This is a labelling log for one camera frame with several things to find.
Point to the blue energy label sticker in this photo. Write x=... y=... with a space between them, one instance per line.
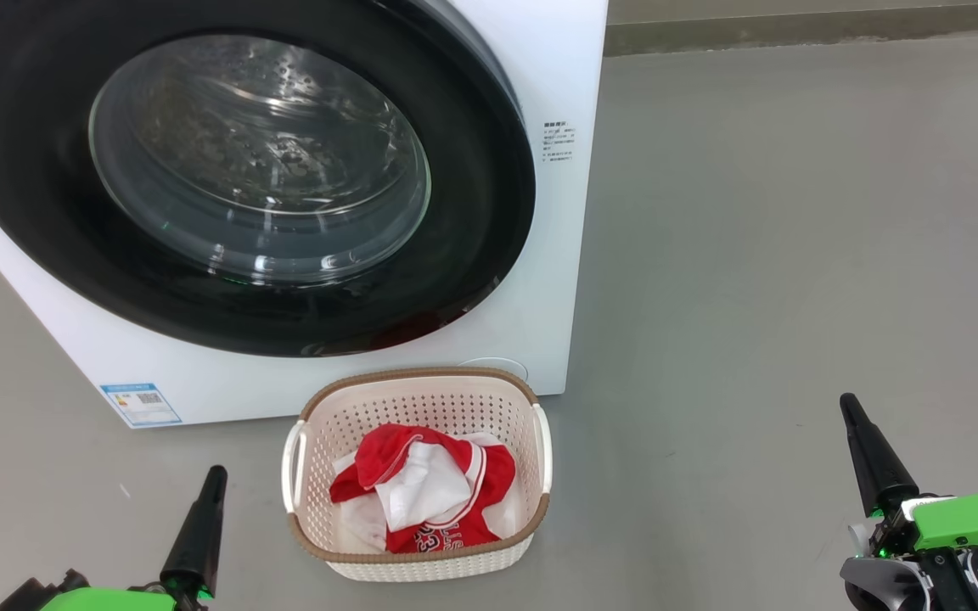
x=141 y=405

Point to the white front-load washing machine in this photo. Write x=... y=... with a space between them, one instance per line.
x=557 y=255

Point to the cream laundry basket brown rim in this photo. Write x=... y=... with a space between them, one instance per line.
x=421 y=399

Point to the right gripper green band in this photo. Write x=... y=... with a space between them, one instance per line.
x=973 y=519

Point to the red shorts with white trim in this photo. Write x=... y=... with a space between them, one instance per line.
x=387 y=450

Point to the dark round washer door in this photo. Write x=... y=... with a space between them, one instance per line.
x=30 y=170

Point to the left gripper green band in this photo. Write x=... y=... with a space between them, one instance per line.
x=107 y=601

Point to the red and white basketball jersey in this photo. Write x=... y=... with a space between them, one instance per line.
x=446 y=535

